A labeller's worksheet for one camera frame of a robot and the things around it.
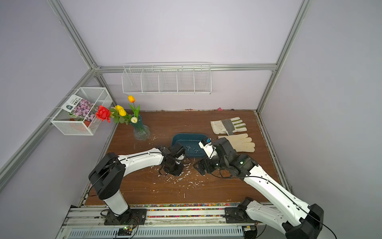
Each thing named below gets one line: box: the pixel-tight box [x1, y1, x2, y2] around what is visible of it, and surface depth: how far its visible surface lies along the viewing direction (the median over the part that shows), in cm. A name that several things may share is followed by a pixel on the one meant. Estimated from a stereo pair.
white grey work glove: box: [210, 116, 248, 136], surface depth 113 cm
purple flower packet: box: [61, 94, 98, 122], surface depth 75 cm
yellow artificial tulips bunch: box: [109, 95, 141, 125], surface depth 81 cm
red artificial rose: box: [95, 105, 111, 123], surface depth 71 cm
